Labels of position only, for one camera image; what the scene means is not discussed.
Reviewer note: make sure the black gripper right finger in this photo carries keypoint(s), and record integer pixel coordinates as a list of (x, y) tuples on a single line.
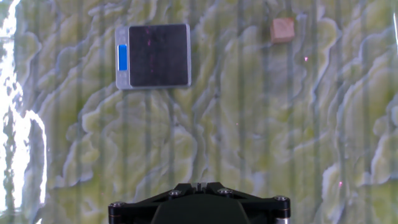
[(267, 208)]

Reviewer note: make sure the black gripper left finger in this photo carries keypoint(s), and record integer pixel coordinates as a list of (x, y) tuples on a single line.
[(136, 208)]

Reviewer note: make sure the small wooden cube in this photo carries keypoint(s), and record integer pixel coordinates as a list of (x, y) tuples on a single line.
[(282, 30)]

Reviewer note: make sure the silver digital pocket scale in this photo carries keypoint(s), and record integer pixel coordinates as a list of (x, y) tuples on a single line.
[(158, 56)]

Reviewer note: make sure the green marble pattern mat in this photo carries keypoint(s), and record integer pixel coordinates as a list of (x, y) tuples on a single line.
[(236, 124)]

